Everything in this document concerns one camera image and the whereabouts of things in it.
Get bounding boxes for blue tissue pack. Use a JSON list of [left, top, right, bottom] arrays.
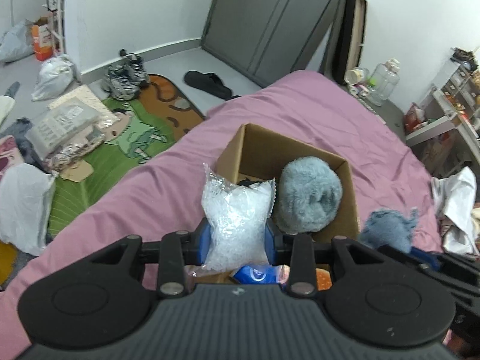
[[230, 265, 287, 284]]

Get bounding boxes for clear bag white beads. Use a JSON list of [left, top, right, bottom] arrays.
[[201, 165, 276, 272]]

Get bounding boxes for blue denim pouch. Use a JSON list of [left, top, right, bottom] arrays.
[[358, 208, 418, 254]]

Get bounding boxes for black felt pouch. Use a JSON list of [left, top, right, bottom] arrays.
[[238, 178, 262, 188]]

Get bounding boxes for grey plush paw slipper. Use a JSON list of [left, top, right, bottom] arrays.
[[274, 156, 343, 234]]

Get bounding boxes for plush hamburger toy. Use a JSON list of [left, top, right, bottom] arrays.
[[316, 268, 333, 291]]

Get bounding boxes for brown cardboard box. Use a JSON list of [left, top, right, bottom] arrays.
[[187, 124, 360, 282]]

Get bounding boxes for pink bed sheet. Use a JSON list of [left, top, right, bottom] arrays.
[[1, 71, 441, 359]]

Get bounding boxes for white crumpled cloth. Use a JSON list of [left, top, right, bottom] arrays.
[[431, 166, 479, 256]]

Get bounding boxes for green cartoon floor mat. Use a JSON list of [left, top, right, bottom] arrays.
[[48, 74, 204, 236]]

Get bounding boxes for white desk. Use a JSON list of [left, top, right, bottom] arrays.
[[405, 89, 480, 151]]

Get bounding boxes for red basket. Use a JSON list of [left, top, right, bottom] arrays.
[[403, 103, 425, 134]]

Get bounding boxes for black slipper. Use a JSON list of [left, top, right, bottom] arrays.
[[184, 71, 233, 100]]

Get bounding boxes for packaged grey bedding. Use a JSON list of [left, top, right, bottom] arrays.
[[25, 97, 101, 161]]

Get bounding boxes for grey sneakers pair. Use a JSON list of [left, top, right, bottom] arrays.
[[101, 49, 151, 102]]

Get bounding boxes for white drawer organizer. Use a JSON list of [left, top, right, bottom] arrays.
[[441, 59, 479, 117]]

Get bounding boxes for white paper cup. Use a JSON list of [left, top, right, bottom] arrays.
[[344, 67, 369, 86]]

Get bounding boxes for clear plastic water jug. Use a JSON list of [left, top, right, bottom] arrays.
[[368, 58, 400, 107]]

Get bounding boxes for black framed cardboard tray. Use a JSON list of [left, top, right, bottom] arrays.
[[331, 0, 367, 86]]

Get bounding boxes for white plastic bag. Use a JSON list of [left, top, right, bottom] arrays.
[[32, 55, 76, 102]]

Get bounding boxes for grey door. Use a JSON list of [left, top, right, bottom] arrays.
[[201, 0, 342, 87]]

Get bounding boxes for orange cardboard box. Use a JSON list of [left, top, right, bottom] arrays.
[[31, 17, 54, 62]]

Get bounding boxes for grey plastic bag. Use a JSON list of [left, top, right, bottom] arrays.
[[0, 19, 34, 63]]

